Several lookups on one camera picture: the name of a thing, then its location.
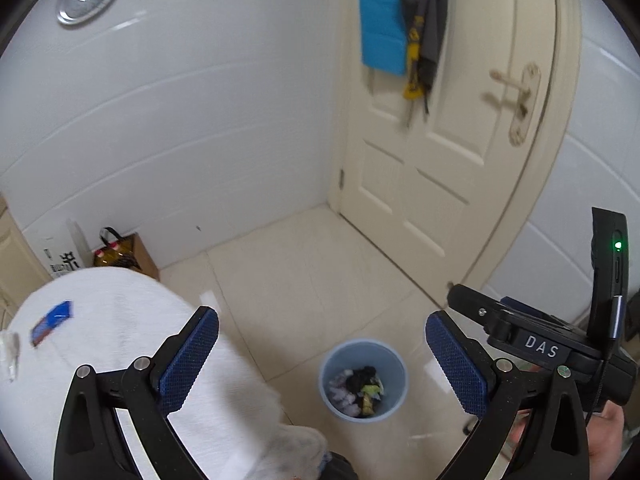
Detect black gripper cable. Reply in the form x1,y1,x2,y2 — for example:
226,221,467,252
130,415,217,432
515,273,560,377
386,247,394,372
589,296,626,421

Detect translucent white plastic bag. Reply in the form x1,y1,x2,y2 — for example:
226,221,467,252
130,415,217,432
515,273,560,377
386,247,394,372
327,369,359,406

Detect blue apron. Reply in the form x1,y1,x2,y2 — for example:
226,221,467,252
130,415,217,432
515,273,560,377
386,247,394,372
360,0,409,77

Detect light blue waste bin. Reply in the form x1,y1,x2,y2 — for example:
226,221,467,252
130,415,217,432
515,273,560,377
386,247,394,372
319,338,409,420

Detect cream door handle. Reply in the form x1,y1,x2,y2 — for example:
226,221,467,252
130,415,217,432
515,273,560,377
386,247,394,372
482,62,544,148

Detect person's right hand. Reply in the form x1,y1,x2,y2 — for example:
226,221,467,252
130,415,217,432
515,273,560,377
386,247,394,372
587,402,628,480

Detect brown carton with black handle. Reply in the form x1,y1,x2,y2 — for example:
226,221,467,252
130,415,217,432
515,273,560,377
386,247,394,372
92,227,161,282

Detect green white food packet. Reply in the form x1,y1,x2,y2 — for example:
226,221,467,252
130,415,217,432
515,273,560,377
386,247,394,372
360,382,387,416

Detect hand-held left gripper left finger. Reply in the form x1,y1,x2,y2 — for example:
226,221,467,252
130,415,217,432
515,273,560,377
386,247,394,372
54,306,221,480

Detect dark grey apron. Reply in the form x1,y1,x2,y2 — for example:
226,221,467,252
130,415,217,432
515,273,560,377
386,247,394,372
397,0,454,127

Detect cream lower kitchen cabinet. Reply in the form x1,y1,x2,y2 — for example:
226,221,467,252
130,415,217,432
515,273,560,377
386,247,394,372
0,195,52,331

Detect person's dark pants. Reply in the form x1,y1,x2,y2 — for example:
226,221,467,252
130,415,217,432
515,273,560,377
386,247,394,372
320,452,359,480

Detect blue wrapper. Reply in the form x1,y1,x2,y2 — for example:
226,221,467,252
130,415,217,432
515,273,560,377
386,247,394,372
30,301,75,347

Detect clear plastic bag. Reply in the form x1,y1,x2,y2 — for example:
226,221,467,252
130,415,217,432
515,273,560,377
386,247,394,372
0,330,22,384

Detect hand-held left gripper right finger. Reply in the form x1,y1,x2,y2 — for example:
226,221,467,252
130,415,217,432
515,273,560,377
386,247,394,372
425,311,591,480

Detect white rice bag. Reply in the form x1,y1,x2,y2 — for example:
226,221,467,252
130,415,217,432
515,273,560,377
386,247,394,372
37,219,94,282

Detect cream panel door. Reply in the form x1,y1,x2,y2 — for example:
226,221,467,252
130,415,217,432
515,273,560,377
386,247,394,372
330,0,584,311

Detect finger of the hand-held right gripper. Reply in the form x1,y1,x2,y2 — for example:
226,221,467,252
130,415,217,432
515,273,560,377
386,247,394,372
446,284,516,348
500,296,583,332

